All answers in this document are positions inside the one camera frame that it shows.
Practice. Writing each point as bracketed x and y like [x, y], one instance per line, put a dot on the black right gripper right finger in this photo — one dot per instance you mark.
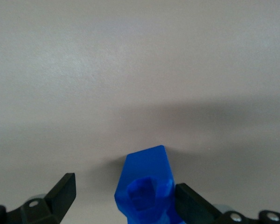
[191, 205]

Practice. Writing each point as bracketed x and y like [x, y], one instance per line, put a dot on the brown table cover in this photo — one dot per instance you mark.
[130, 46]

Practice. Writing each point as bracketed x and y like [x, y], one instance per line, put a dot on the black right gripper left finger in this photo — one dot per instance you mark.
[58, 198]

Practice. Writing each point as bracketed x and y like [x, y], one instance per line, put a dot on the blue plastic insert part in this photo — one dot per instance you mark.
[144, 168]

